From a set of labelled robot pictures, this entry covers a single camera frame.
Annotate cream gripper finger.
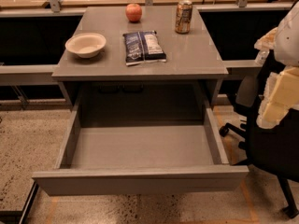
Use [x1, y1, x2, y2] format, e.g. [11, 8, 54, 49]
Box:
[254, 28, 278, 50]
[256, 66, 299, 129]

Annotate blue chip bag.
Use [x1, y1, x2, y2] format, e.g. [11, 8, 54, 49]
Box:
[123, 31, 166, 66]

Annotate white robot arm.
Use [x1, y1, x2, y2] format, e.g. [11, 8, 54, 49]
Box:
[254, 2, 299, 129]

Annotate open grey top drawer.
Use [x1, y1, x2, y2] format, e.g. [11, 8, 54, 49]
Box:
[33, 86, 249, 196]

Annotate clear plastic bottle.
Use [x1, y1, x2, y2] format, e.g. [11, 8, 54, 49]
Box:
[255, 49, 269, 66]

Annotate black office chair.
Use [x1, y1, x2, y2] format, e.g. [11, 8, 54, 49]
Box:
[220, 50, 299, 218]

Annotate gold soda can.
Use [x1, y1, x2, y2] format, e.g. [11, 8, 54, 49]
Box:
[175, 0, 192, 34]

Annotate red apple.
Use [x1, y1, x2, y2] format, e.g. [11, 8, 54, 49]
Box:
[125, 4, 142, 22]

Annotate white paper bowl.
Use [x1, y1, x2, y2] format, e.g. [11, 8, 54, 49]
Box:
[65, 33, 107, 59]

